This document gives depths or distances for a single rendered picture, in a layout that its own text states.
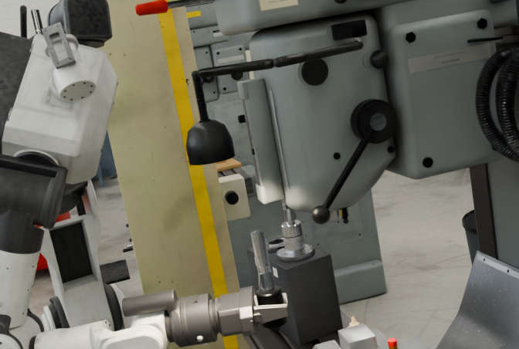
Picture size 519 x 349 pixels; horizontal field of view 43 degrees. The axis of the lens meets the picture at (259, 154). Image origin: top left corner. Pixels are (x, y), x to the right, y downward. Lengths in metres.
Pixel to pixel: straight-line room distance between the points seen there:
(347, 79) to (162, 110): 1.83
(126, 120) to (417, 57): 1.89
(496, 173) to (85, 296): 0.99
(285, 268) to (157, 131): 1.45
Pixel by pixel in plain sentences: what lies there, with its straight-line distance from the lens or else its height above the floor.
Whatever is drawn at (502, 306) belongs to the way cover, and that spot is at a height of 1.00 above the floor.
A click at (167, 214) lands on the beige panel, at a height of 0.95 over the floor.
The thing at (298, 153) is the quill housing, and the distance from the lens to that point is 1.06.
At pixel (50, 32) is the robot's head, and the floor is 1.69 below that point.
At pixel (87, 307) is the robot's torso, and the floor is 1.06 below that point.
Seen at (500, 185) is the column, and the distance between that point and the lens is 1.41.
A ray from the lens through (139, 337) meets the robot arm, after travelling 1.22.
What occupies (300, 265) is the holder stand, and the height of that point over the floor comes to 1.10.
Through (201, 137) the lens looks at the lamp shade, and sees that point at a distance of 0.98.
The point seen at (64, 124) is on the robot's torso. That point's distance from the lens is 1.29.
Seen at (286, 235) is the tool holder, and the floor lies 1.16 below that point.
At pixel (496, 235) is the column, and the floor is 1.13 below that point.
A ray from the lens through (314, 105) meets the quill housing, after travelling 1.05.
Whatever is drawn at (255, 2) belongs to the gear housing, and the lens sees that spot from 1.00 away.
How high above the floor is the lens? 1.62
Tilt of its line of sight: 10 degrees down
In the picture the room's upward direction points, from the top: 10 degrees counter-clockwise
